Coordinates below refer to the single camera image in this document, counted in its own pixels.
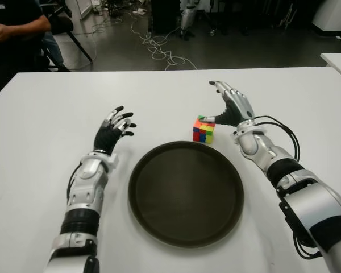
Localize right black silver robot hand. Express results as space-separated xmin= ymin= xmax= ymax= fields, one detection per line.
xmin=201 ymin=80 xmax=256 ymax=127

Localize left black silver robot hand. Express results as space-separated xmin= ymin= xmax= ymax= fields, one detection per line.
xmin=93 ymin=105 xmax=138 ymax=156

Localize multicoloured Rubik's cube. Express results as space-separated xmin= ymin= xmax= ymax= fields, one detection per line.
xmin=192 ymin=114 xmax=217 ymax=145

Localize dark brown round plate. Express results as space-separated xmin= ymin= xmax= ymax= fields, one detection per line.
xmin=127 ymin=140 xmax=245 ymax=248

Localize silver folded stand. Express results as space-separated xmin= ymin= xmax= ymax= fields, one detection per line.
xmin=277 ymin=0 xmax=298 ymax=30

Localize black cabinet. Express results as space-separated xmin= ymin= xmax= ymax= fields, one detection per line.
xmin=148 ymin=0 xmax=183 ymax=34

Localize black office chair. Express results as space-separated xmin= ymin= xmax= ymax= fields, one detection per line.
xmin=41 ymin=0 xmax=93 ymax=72

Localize white machine housing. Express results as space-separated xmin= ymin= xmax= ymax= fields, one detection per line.
xmin=311 ymin=0 xmax=341 ymax=38

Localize white board panel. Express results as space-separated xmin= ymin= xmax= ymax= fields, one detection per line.
xmin=64 ymin=0 xmax=95 ymax=20

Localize seated person in black shirt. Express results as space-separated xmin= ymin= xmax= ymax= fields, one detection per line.
xmin=0 ymin=0 xmax=70 ymax=72

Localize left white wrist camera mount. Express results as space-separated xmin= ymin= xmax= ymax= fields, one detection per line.
xmin=82 ymin=152 xmax=120 ymax=173

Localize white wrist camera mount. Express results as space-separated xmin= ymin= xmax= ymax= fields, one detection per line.
xmin=231 ymin=126 xmax=267 ymax=143
xmin=82 ymin=152 xmax=120 ymax=173

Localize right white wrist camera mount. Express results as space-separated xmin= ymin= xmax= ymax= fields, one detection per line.
xmin=231 ymin=126 xmax=267 ymax=143

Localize left arm black cables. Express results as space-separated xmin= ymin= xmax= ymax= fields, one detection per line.
xmin=66 ymin=164 xmax=84 ymax=209

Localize arm black cables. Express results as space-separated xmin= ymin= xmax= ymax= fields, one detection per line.
xmin=254 ymin=114 xmax=322 ymax=260
xmin=66 ymin=164 xmax=84 ymax=209

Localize right arm black cables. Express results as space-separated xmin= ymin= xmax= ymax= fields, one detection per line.
xmin=254 ymin=114 xmax=322 ymax=260

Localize white tangled floor cable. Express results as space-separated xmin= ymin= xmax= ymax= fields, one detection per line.
xmin=90 ymin=15 xmax=198 ymax=71

